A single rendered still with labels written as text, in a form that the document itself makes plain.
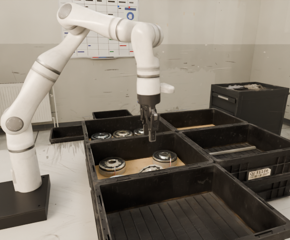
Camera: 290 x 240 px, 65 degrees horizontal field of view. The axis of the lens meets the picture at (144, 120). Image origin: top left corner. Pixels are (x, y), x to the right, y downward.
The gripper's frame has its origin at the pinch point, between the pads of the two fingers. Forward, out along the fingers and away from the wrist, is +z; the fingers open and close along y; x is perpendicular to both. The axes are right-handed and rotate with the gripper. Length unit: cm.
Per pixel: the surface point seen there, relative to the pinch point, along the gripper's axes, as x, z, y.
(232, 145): 48, 20, -18
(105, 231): -19.5, 7.9, 29.7
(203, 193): 14.7, 18.7, 12.1
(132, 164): -3.3, 18.3, -13.7
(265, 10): 323, -82, -304
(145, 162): 2.2, 18.4, -13.7
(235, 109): 121, 33, -108
